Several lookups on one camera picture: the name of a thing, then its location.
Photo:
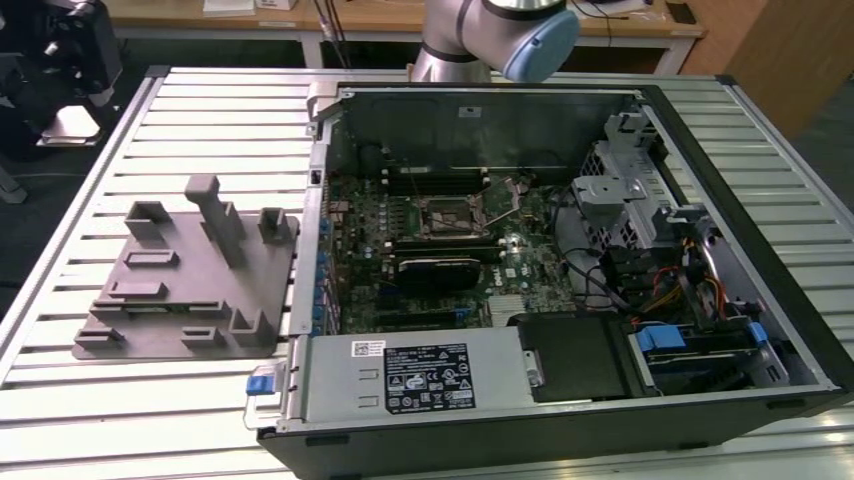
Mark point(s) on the white booklet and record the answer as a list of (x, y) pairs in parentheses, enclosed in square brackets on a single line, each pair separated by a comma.
[(229, 5)]

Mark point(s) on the grey furniture foot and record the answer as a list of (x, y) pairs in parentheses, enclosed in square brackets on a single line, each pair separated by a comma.
[(13, 190)]

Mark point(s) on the small white box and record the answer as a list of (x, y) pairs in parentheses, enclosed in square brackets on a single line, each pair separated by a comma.
[(277, 4)]

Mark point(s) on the grey plastic parts rack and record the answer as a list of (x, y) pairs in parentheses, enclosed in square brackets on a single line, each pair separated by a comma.
[(201, 300)]

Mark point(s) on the black graphics card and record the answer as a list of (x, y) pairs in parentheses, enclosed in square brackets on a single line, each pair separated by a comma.
[(437, 280)]

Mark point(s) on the blue release latch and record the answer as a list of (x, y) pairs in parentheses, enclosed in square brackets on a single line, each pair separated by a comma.
[(261, 386)]

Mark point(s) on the grey power supply unit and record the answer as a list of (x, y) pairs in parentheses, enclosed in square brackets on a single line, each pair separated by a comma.
[(334, 380)]

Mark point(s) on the silver chipset heatsink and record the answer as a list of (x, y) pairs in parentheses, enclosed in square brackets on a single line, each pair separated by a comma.
[(509, 310)]

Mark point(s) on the silver metal drive cage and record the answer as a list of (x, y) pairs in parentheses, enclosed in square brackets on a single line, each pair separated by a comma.
[(624, 170)]

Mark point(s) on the green motherboard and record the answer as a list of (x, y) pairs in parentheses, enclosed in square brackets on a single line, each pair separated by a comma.
[(548, 295)]

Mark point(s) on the black phone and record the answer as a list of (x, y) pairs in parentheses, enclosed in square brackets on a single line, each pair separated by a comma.
[(681, 12)]

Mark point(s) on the black plastic shroud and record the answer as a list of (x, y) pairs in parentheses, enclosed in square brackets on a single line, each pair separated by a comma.
[(574, 360)]

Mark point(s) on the black open PC case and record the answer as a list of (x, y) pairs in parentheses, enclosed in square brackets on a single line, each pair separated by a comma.
[(468, 450)]

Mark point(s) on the hard disk in blue carrier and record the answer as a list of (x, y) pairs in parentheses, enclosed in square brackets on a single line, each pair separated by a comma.
[(661, 342)]

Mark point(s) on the brown wooden cabinet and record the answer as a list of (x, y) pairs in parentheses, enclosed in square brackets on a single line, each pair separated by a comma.
[(788, 60)]

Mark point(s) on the blue plastic tab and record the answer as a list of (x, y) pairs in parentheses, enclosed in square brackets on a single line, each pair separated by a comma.
[(757, 334)]

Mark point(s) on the wooden desk white frame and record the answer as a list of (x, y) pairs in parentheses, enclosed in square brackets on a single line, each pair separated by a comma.
[(641, 27), (167, 17)]

